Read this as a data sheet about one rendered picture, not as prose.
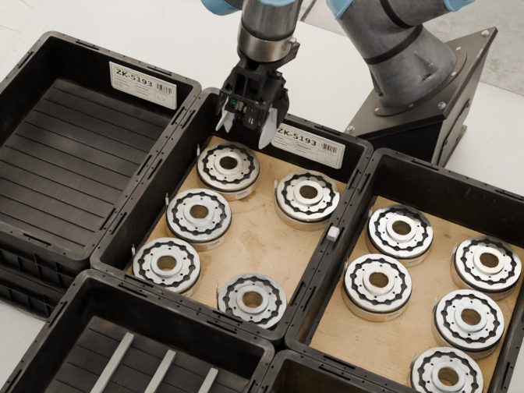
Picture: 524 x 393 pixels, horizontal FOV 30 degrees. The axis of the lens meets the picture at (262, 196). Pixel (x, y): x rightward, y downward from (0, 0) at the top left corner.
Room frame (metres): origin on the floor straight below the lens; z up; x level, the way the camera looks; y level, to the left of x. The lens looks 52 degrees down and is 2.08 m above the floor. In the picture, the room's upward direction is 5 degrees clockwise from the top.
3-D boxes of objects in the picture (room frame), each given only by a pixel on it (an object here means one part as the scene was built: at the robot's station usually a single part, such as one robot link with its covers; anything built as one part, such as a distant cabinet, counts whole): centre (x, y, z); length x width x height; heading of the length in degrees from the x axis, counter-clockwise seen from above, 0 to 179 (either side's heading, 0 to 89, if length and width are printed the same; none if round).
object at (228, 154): (1.03, 0.06, 0.86); 0.05 x 0.05 x 0.01
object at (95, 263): (0.90, 0.03, 0.92); 0.40 x 0.30 x 0.02; 161
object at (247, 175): (1.03, 0.06, 0.86); 0.10 x 0.10 x 0.01
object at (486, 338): (0.78, -0.32, 0.86); 0.10 x 0.10 x 0.01
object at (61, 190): (1.00, 0.32, 0.87); 0.40 x 0.30 x 0.11; 161
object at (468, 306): (0.78, -0.32, 0.86); 0.05 x 0.05 x 0.01
